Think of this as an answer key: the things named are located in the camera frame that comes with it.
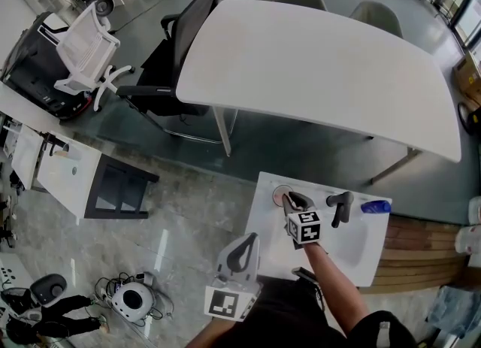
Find black office chair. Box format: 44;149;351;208
115;0;236;145

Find person's right forearm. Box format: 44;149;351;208
302;243;371;334

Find large white washbasin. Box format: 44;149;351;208
243;171;394;288

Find blue plastic sheet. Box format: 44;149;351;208
426;284;481;342

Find white curved table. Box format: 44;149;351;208
175;0;462;186

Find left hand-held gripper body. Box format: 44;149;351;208
204;231;263;323

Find white flat panel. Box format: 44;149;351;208
11;124;44;190

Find white round device with cables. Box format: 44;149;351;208
92;271;176;327

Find person's black trousers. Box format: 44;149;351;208
221;277;346;348

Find brown cardboard box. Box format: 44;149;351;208
452;51;481;99

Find grey cup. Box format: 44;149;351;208
271;184;292;207

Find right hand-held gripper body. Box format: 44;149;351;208
284;191;323;245

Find white dotted board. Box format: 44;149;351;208
0;254;35;291

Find black machine cabinet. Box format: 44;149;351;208
2;11;93;120

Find person's left forearm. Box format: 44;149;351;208
186;318;234;348

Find clear water jug red label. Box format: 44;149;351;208
467;195;481;225
454;224;481;256

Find white round pod device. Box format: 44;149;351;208
111;281;156;320

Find small white side table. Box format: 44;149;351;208
36;132;103;219

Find grey round pod device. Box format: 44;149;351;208
89;0;115;17

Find brown wooden slatted bench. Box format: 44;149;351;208
358;213;470;295

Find blue bottle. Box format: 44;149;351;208
360;199;392;215

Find white mesh office chair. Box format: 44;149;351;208
53;2;135;113

